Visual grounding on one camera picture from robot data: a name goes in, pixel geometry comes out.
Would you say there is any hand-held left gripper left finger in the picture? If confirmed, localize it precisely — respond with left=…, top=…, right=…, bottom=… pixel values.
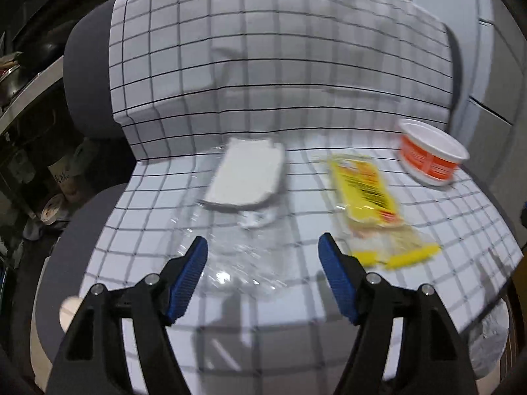
left=45, top=236, right=208, bottom=395

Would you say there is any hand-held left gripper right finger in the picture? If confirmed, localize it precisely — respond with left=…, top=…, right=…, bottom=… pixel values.
left=318, top=232, right=474, bottom=395

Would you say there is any yellow snack packet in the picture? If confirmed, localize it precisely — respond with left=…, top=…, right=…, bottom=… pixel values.
left=325, top=153, right=441, bottom=271

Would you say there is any white plastic bag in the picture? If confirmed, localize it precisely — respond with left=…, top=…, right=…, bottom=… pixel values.
left=465, top=300, right=511, bottom=379

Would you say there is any clear plastic packaging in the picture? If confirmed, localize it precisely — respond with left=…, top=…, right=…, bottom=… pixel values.
left=165, top=140, right=297, bottom=297

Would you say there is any orange and white bowl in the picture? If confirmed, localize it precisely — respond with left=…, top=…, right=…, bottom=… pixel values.
left=397, top=118, right=470, bottom=188

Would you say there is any white cloth with grey edge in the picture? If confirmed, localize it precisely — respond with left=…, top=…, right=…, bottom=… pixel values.
left=198, top=137, right=286, bottom=210

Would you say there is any grey cabinet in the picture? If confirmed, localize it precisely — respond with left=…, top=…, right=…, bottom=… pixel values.
left=451, top=0, right=527, bottom=248

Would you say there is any tape roll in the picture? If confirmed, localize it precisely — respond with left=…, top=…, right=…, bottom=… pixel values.
left=41, top=195, right=69, bottom=225

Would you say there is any white labelled container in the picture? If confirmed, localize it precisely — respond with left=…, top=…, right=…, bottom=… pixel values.
left=47, top=160, right=77, bottom=194

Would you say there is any grey upholstered chair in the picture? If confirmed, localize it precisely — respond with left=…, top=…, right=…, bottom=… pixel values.
left=33, top=0, right=470, bottom=371

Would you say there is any white checked cloth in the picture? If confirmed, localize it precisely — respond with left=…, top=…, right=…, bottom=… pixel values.
left=62, top=0, right=525, bottom=395

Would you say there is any metal pot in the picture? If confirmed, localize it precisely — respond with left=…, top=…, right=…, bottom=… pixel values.
left=0, top=51, right=25, bottom=103

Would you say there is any metal shelf rail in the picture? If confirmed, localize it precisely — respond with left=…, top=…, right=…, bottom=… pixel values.
left=0, top=55, right=64, bottom=132

